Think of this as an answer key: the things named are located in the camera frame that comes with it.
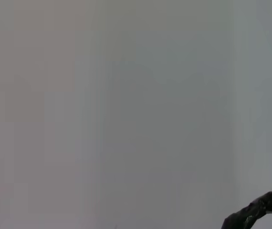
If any black round teapot with handle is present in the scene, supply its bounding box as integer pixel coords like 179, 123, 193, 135
221, 190, 272, 229

